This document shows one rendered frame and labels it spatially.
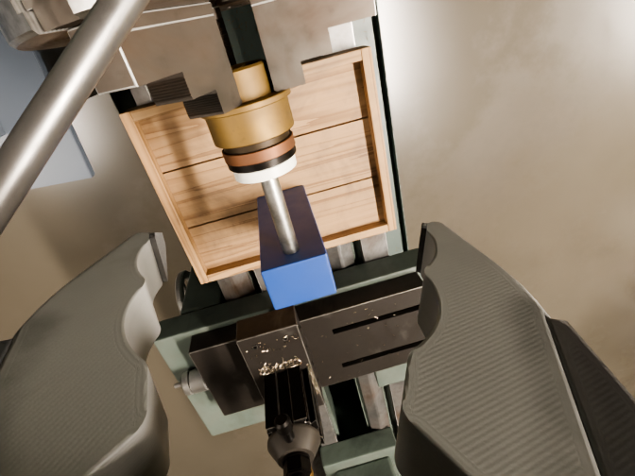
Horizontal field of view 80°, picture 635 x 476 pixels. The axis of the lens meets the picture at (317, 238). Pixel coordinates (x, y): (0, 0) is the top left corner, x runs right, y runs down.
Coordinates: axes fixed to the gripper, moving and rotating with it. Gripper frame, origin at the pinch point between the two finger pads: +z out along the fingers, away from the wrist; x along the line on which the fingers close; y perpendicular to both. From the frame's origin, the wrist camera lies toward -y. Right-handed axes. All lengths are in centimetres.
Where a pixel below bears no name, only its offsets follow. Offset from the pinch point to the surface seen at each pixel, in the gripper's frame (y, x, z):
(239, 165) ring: 7.3, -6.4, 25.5
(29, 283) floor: 90, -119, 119
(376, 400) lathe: 80, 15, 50
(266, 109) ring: 2.1, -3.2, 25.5
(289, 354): 43, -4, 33
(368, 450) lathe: 92, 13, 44
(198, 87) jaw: -0.7, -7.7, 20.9
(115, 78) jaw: -2.2, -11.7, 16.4
